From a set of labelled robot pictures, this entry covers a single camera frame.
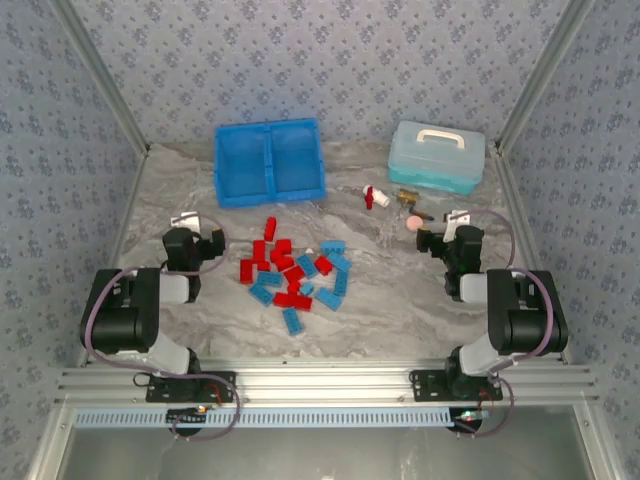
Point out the red lego brick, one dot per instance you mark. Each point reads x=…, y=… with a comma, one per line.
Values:
x=263, y=265
x=281, y=299
x=300, y=302
x=258, y=248
x=246, y=271
x=285, y=263
x=324, y=265
x=294, y=274
x=294, y=287
x=283, y=245
x=270, y=228
x=276, y=256

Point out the blue lego brick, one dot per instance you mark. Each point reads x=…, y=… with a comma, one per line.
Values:
x=341, y=283
x=307, y=288
x=261, y=294
x=293, y=320
x=269, y=278
x=328, y=298
x=306, y=265
x=340, y=260
x=334, y=247

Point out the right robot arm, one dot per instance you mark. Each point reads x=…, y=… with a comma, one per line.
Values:
x=525, y=320

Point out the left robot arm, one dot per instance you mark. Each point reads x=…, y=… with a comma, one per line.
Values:
x=120, y=320

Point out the small blue brown pen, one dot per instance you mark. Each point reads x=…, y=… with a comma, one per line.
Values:
x=426, y=216

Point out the pink round disc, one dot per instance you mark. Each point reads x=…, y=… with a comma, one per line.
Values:
x=414, y=223

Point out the brass pipe fitting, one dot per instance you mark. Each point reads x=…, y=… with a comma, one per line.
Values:
x=406, y=196

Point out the clear teal storage box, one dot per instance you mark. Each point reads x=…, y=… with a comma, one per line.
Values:
x=430, y=165

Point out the blue plastic bin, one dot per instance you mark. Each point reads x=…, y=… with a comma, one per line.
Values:
x=242, y=165

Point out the aluminium side rail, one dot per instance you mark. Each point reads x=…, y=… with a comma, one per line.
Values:
x=515, y=200
x=120, y=235

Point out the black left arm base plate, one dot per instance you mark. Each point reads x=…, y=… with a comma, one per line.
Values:
x=220, y=382

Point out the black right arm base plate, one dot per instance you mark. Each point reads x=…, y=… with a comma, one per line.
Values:
x=425, y=387

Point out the wide aluminium base rail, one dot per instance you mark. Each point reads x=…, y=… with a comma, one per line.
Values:
x=320, y=385

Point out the aluminium frame post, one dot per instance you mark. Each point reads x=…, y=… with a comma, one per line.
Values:
x=103, y=75
x=543, y=75

